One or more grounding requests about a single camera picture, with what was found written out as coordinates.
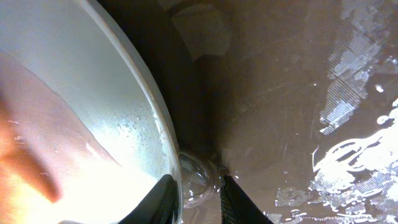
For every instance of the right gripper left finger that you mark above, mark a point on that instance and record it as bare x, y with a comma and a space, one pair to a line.
159, 206

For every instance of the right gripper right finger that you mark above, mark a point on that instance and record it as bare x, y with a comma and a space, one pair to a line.
237, 207

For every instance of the pale grey plate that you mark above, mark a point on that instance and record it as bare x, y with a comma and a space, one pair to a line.
85, 132

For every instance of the brown serving tray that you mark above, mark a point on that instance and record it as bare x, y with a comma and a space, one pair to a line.
295, 100

